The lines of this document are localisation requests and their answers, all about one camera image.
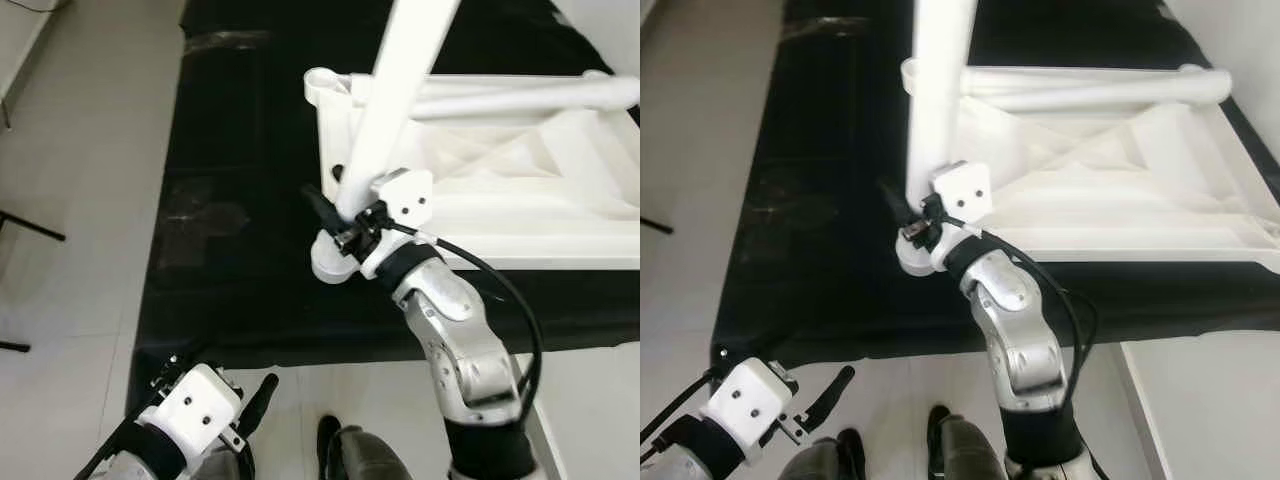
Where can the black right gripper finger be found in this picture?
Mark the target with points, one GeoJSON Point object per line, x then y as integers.
{"type": "Point", "coordinates": [320, 205]}
{"type": "Point", "coordinates": [895, 199]}

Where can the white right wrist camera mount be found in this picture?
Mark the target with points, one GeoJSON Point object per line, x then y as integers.
{"type": "Point", "coordinates": [405, 195]}
{"type": "Point", "coordinates": [965, 188]}

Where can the white plastic table top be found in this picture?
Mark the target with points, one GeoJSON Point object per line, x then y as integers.
{"type": "Point", "coordinates": [1100, 160]}
{"type": "Point", "coordinates": [520, 170]}

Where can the black tripod stand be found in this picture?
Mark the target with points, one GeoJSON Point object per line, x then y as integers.
{"type": "Point", "coordinates": [655, 225]}
{"type": "Point", "coordinates": [40, 228]}

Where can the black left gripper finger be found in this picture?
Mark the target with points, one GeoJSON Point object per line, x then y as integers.
{"type": "Point", "coordinates": [833, 393]}
{"type": "Point", "coordinates": [266, 400]}

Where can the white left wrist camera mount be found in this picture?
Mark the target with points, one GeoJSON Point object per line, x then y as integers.
{"type": "Point", "coordinates": [750, 400]}
{"type": "Point", "coordinates": [190, 410]}

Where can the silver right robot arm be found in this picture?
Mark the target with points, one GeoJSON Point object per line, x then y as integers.
{"type": "Point", "coordinates": [1020, 330]}
{"type": "Point", "coordinates": [460, 340]}

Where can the black tablecloth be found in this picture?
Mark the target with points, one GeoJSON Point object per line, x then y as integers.
{"type": "Point", "coordinates": [250, 150]}
{"type": "Point", "coordinates": [830, 150]}

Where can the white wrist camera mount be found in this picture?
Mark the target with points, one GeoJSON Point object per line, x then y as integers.
{"type": "Point", "coordinates": [405, 195]}
{"type": "Point", "coordinates": [965, 188]}
{"type": "Point", "coordinates": [190, 410]}
{"type": "Point", "coordinates": [750, 400]}

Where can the white plastic table leg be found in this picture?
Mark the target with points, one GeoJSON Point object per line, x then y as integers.
{"type": "Point", "coordinates": [1180, 90]}
{"type": "Point", "coordinates": [940, 90]}
{"type": "Point", "coordinates": [590, 98]}
{"type": "Point", "coordinates": [398, 90]}

